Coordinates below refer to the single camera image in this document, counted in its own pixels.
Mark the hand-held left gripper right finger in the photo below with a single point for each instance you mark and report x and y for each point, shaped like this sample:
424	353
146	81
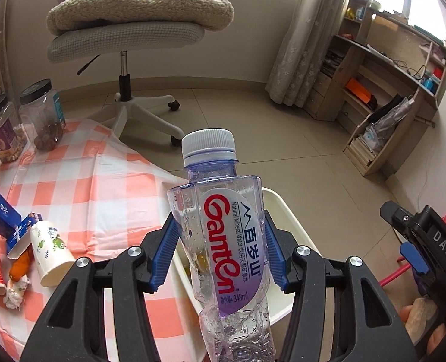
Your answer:
275	260

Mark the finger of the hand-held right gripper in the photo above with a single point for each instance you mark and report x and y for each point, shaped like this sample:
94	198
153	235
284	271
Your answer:
398	218
415	258

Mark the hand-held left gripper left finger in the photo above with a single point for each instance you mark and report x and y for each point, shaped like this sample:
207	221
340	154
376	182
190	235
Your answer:
162	260

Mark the white plastic bin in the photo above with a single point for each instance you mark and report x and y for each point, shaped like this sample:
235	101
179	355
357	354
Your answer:
283	211

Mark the clear plastic water bottle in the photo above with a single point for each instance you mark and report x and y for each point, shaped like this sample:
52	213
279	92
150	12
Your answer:
223	233

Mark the person's right hand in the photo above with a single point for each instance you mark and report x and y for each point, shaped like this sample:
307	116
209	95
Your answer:
436	341

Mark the white plastic bag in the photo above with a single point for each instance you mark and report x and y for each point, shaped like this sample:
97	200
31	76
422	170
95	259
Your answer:
373	137

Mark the orange white checkered tablecloth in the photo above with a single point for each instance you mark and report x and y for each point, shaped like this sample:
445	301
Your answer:
95	181

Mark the white paper cup green print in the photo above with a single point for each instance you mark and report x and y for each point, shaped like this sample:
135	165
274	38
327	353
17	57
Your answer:
51	252

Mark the orange box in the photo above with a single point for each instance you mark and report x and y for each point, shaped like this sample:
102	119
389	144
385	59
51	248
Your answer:
358	90

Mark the orange carrot toy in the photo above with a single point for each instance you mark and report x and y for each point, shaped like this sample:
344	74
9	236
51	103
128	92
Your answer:
20	266

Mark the small blue white box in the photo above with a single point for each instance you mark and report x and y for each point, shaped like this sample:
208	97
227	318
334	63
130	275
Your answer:
21	235

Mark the crumpled white tissue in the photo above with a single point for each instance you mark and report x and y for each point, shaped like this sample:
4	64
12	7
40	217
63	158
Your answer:
16	292

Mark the wooden desk with shelves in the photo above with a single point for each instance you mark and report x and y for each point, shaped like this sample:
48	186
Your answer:
392	37

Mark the clear jar with brown nuts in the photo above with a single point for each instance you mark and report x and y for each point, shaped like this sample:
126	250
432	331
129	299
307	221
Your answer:
42	120

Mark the beige lace curtain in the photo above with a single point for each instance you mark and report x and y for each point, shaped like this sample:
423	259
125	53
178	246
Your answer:
313	37

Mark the purple label nut jar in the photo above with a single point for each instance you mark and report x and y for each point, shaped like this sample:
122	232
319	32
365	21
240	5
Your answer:
2	135

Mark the grey white office chair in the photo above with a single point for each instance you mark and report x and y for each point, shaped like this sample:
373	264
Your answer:
132	41

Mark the beige fleece blanket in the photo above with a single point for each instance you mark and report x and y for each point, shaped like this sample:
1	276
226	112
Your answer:
144	7

